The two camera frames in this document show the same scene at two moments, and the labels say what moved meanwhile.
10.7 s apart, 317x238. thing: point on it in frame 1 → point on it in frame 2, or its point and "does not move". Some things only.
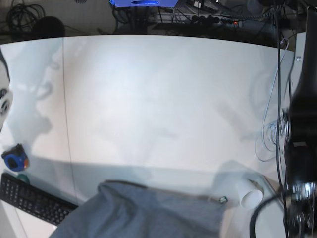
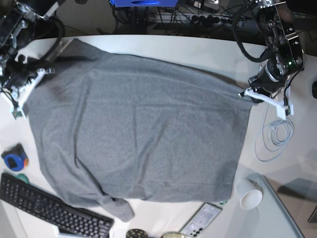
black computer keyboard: (36, 201) does not move
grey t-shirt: (120, 209) → (109, 128)
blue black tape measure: (16, 158) does not move
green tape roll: (23, 178) does not move
